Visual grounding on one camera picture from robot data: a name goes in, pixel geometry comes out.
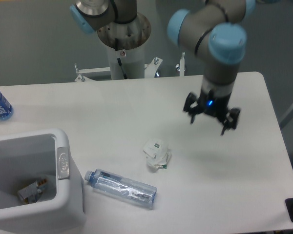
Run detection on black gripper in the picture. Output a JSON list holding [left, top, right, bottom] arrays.
[[183, 84, 241, 136]]

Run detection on white paper trash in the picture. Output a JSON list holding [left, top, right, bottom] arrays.
[[142, 138, 172, 170]]

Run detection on clear plastic bottle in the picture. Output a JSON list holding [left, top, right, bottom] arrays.
[[84, 169, 157, 209]]

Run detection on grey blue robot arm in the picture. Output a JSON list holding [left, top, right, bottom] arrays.
[[69, 0, 255, 131]]

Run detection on white plastic trash can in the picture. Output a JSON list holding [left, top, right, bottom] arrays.
[[0, 128, 86, 234]]

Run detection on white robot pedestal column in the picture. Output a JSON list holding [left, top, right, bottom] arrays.
[[97, 12, 152, 80]]

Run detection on black cable on pedestal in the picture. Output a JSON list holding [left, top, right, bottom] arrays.
[[114, 38, 128, 80]]

